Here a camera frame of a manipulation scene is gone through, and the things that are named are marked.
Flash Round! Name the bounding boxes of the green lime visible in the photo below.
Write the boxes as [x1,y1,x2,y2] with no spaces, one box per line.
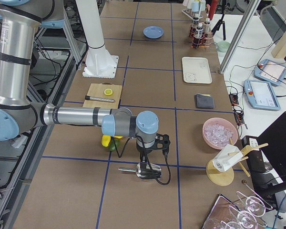
[108,138,120,151]

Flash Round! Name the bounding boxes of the cream serving tray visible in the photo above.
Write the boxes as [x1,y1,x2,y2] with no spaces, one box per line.
[182,57,212,84]

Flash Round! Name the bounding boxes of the wooden cup stand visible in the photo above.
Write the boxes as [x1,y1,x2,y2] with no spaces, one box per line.
[206,143,268,186]

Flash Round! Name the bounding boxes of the metal ice scoop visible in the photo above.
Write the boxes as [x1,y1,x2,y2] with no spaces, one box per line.
[118,163,162,180]

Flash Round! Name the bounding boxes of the black camera tripod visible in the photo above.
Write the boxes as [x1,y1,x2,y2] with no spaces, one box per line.
[211,0,227,41]

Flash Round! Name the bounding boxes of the pink bowl with ice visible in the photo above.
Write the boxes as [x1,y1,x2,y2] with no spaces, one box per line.
[202,118,238,149]

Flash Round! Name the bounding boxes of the dark sauce bottle front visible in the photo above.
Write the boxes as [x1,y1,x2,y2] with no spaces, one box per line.
[193,23,203,48]

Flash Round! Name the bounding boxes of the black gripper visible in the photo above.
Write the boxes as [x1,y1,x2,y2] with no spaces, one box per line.
[138,146,151,167]

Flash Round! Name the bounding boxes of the wine glass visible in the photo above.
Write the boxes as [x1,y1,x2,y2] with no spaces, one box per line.
[228,205,258,229]
[236,191,266,217]

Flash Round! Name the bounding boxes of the dark sauce bottle middle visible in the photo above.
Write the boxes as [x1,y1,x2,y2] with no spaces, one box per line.
[203,18,210,33]

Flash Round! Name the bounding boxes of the black glass tray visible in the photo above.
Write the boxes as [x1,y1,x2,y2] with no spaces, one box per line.
[202,194,268,229]

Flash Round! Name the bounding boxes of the blue teach pendant near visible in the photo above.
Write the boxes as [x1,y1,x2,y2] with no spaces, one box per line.
[244,80,281,111]

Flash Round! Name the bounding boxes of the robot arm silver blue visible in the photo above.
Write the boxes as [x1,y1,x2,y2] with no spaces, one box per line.
[0,0,160,162]

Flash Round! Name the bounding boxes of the red bottle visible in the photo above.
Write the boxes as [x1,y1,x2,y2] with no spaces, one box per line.
[208,0,218,20]

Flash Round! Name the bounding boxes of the lemon half slice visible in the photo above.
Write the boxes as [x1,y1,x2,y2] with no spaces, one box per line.
[103,88,113,96]

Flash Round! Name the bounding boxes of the blue teach pendant far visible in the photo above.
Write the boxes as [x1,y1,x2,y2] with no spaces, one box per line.
[254,59,286,86]

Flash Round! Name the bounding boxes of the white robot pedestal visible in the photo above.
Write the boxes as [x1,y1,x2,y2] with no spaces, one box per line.
[76,0,119,79]

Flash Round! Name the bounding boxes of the white paper cup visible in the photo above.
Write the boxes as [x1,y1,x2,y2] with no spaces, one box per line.
[213,144,243,172]

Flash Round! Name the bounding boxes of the black monitor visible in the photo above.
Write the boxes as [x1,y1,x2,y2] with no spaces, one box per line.
[252,112,286,198]

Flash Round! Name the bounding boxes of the black handled knife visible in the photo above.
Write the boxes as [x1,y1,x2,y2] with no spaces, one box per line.
[84,95,115,103]

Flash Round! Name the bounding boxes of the mint green bowl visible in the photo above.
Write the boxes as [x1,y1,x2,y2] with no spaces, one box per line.
[217,41,230,52]

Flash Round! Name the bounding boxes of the blue teach pendant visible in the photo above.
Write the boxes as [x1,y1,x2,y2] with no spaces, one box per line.
[244,80,281,111]
[254,59,286,86]

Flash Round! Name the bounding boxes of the grey folded cloth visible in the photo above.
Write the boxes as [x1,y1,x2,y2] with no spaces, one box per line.
[194,94,215,109]

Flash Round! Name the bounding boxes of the yellow lemon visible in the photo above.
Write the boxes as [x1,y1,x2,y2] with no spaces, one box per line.
[101,135,122,147]

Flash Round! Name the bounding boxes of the white wire cup rack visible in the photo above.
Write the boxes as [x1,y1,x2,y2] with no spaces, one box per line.
[182,0,206,19]

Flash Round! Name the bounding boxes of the aluminium frame post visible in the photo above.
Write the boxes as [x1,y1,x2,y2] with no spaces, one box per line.
[219,0,261,74]

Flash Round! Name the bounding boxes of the copper wire bottle rack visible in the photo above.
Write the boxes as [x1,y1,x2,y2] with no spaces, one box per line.
[188,22,214,48]

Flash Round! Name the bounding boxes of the blue plate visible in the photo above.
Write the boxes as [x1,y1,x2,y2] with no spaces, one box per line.
[143,26,164,39]

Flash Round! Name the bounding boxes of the dark sauce bottle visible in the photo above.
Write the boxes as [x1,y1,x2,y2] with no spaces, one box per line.
[193,23,203,48]
[191,16,199,32]
[203,18,210,33]

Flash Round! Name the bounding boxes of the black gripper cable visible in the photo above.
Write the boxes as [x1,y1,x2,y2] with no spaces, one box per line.
[111,135,172,186]

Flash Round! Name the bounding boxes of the dark sauce bottle back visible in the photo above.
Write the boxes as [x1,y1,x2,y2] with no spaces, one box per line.
[191,16,199,32]

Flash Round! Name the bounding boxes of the wooden cutting board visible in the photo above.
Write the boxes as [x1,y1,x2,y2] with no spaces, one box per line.
[83,83,123,109]

